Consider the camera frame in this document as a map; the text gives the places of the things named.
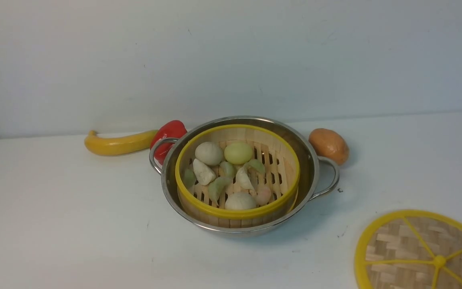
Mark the yellow bamboo steamer basket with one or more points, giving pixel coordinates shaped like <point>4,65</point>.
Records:
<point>282,176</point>

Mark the yellow woven steamer lid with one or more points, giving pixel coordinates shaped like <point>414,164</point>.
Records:
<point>410,249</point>

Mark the stainless steel pot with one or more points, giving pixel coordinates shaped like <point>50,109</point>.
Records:
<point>318,175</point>

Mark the yellow-green round bun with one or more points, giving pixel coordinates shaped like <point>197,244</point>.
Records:
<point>238,153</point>

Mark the white round bun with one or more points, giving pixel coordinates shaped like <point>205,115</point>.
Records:
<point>209,153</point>

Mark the green dumpling middle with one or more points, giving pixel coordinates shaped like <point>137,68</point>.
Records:
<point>227,170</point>

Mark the green dumpling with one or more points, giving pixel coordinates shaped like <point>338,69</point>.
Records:
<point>227,170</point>
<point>256,165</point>
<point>216,187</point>
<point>189,179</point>

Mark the green dumpling upper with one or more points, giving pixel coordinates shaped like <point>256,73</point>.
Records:
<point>256,165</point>

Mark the white dumpling centre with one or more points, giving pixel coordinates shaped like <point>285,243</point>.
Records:
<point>243,179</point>

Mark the white dumpling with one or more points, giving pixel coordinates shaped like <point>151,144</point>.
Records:
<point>243,179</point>
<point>204,174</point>

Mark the white dumpling left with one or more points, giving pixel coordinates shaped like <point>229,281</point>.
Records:
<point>204,174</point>

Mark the green dumpling front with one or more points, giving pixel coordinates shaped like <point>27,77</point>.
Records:
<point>216,187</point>

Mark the green dumpling far left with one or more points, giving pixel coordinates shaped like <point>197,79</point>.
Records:
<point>189,179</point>

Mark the white bun front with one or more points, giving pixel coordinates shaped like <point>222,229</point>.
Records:
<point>240,201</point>

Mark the red bell pepper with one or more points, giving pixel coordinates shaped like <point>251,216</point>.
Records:
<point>172,129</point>

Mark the pink dumpling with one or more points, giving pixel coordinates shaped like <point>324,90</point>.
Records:
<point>263,195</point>

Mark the brown potato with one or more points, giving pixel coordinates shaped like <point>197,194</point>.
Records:
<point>329,144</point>

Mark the yellow plastic banana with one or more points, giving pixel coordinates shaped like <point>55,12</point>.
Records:
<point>118,145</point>

